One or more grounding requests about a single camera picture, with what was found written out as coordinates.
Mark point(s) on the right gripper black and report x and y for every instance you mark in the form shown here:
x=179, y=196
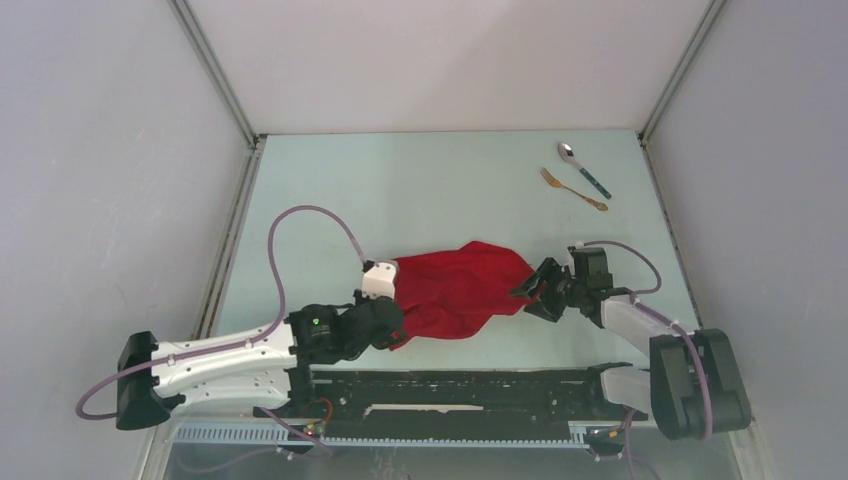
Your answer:
x=545, y=307

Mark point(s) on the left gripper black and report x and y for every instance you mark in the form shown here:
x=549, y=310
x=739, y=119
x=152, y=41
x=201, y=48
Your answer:
x=358, y=298

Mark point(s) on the red cloth napkin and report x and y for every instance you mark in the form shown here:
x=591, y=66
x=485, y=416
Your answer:
x=452, y=294

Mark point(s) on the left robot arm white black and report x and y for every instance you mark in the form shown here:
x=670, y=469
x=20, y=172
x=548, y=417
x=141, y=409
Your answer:
x=269, y=367

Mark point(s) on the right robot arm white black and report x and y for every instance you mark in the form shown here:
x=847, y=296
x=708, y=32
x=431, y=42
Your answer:
x=692, y=386

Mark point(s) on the gold fork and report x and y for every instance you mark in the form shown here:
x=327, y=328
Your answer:
x=555, y=183

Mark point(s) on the left corner aluminium profile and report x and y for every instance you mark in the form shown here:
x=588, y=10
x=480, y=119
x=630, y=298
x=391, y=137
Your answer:
x=213, y=299

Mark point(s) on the corner aluminium profile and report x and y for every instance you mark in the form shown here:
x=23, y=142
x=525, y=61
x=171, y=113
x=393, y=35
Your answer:
x=213, y=299
x=688, y=59

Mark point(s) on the right corner aluminium profile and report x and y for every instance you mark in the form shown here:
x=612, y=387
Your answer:
x=688, y=59

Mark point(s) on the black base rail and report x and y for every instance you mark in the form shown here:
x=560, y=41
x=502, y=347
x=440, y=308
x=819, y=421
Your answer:
x=458, y=406

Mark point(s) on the silver spoon blue handle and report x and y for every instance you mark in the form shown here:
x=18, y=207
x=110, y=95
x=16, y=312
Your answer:
x=567, y=155

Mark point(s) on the aluminium frame rail front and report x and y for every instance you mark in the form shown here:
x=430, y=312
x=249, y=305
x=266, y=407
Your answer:
x=389, y=443

